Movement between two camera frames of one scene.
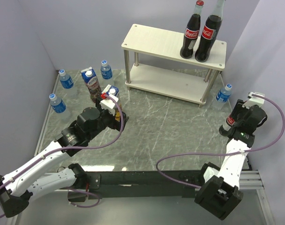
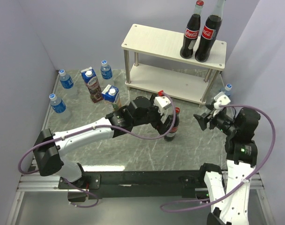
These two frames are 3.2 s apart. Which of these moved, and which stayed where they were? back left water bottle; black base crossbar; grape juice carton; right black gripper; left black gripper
Moved: right black gripper; left black gripper
Stayed: grape juice carton; back left water bottle; black base crossbar
